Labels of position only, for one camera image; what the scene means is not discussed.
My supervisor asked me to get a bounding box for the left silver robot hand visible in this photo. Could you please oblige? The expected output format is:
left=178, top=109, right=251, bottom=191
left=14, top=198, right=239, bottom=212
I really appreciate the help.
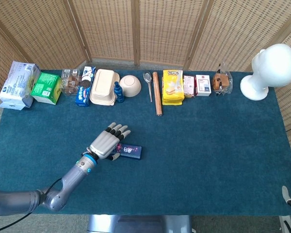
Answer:
left=88, top=121, right=131, bottom=162

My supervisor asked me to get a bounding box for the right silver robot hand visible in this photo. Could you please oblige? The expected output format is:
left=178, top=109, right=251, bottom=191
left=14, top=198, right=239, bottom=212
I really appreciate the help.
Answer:
left=280, top=185, right=291, bottom=233

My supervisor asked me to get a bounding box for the blue grey glasses case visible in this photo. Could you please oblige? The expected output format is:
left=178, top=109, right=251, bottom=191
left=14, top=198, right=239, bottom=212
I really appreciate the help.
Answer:
left=111, top=143, right=143, bottom=161

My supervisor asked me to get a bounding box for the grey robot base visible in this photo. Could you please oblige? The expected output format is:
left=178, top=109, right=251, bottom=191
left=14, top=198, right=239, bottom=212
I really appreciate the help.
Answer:
left=86, top=215, right=194, bottom=233

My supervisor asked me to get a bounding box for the blue spray bottle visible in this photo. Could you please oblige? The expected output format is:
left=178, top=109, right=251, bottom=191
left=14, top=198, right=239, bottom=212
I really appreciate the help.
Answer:
left=113, top=81, right=125, bottom=103

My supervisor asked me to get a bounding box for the blue Oreo cookie box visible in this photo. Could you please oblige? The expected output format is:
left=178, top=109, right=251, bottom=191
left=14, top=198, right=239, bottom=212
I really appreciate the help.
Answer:
left=74, top=66, right=97, bottom=108

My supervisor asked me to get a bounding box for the beige lidded lunch box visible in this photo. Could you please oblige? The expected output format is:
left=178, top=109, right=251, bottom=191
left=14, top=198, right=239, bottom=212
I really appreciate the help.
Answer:
left=89, top=68, right=121, bottom=107

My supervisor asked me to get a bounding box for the beige upturned bowl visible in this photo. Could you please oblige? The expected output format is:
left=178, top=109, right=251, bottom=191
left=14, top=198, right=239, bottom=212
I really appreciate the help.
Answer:
left=119, top=74, right=142, bottom=98

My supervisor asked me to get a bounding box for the clear plastic cookie box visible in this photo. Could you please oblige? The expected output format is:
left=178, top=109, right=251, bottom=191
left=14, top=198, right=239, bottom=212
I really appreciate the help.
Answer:
left=60, top=68, right=81, bottom=96

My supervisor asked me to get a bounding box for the wooden rolling pin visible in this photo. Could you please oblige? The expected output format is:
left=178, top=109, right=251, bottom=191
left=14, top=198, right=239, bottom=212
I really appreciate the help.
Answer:
left=152, top=71, right=163, bottom=117

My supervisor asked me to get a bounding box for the metal spoon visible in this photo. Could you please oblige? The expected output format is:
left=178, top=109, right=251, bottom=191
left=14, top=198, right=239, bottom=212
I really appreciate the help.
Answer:
left=143, top=71, right=153, bottom=103

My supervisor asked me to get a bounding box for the blue carpet table cover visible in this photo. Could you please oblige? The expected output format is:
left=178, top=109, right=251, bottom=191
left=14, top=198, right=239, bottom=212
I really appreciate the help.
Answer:
left=0, top=69, right=291, bottom=216

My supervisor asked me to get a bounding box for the green tissue pack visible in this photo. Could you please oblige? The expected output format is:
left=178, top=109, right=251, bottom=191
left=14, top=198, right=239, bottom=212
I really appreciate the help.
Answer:
left=30, top=72, right=63, bottom=106

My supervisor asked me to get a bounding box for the yellow biscuit pack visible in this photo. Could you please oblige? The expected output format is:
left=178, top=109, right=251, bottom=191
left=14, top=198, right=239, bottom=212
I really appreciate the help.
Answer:
left=162, top=69, right=185, bottom=106

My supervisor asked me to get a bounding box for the white blue paper pack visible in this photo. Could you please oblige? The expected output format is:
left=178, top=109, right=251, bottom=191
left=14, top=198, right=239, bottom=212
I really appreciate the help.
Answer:
left=0, top=60, right=41, bottom=111

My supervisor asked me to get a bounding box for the white red box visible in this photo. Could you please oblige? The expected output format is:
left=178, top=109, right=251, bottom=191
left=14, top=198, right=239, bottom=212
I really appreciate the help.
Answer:
left=195, top=74, right=212, bottom=97

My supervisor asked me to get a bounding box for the wicker folding screen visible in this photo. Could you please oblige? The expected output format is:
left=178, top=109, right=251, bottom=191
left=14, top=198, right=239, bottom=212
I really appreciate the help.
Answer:
left=0, top=0, right=291, bottom=156

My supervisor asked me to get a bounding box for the clear bag of pastries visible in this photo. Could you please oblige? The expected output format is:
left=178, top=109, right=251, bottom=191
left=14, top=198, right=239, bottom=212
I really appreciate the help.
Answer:
left=212, top=60, right=234, bottom=97

